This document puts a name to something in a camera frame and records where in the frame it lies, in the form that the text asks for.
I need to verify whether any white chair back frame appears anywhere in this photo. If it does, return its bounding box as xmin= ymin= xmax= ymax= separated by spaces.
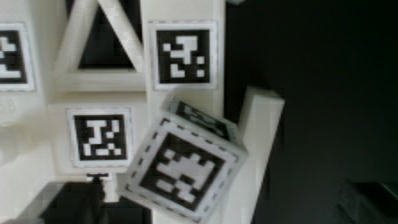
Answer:
xmin=0 ymin=0 xmax=226 ymax=224

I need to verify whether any white chair leg with tag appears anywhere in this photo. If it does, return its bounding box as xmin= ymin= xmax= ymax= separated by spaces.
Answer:
xmin=220 ymin=87 xmax=284 ymax=224

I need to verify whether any white tagged cube nut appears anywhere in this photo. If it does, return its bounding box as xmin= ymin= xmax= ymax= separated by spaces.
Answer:
xmin=119 ymin=98 xmax=247 ymax=224

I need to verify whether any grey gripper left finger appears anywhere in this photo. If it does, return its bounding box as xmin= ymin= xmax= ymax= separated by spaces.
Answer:
xmin=11 ymin=172 xmax=155 ymax=224

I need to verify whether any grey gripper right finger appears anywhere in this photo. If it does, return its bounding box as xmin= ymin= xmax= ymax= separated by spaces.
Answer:
xmin=336 ymin=181 xmax=398 ymax=224

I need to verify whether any white chair seat part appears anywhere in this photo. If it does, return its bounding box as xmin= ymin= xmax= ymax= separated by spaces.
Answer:
xmin=48 ymin=92 xmax=147 ymax=176

